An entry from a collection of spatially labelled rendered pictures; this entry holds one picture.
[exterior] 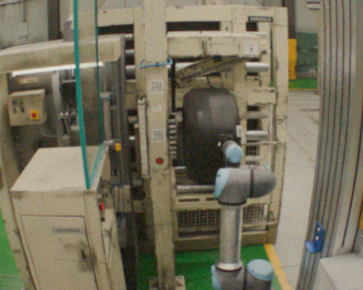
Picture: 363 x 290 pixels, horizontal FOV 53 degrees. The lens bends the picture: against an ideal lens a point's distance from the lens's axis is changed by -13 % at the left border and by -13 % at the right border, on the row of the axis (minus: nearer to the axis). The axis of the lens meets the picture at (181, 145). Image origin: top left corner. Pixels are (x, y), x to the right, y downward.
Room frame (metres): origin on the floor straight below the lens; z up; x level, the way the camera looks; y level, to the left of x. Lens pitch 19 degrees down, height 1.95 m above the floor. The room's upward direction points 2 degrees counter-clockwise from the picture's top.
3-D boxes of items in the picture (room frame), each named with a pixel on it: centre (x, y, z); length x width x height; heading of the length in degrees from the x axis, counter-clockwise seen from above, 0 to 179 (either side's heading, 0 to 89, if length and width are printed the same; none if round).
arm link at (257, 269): (1.33, -0.31, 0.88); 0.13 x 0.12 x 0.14; 83
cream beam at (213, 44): (2.70, -0.22, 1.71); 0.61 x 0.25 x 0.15; 94
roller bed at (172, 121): (2.76, 0.13, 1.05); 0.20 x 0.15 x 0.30; 94
